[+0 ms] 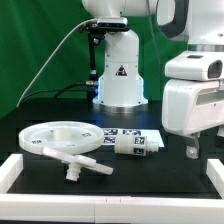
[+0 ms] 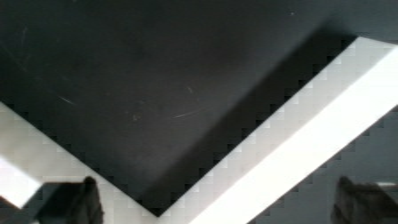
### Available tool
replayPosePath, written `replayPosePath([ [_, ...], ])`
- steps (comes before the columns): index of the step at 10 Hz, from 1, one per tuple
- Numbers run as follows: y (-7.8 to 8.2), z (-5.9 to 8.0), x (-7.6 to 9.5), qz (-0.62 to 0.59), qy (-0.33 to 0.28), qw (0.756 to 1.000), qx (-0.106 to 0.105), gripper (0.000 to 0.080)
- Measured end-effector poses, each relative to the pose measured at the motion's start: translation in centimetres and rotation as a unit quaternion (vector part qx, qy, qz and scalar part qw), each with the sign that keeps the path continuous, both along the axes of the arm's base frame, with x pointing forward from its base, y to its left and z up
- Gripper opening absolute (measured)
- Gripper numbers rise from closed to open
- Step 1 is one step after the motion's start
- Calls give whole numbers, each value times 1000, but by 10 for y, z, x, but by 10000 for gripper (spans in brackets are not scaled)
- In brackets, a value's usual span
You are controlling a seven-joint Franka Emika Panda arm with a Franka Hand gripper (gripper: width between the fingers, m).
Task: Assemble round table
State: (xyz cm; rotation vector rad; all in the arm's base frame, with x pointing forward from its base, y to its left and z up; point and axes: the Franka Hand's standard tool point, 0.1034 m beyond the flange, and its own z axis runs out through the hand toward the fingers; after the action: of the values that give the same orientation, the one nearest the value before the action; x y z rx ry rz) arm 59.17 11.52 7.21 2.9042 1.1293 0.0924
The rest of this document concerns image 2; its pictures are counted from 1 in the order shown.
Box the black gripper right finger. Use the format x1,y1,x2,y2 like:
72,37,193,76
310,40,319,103
331,176,398,224

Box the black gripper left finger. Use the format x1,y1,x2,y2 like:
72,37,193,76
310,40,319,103
0,176,104,224

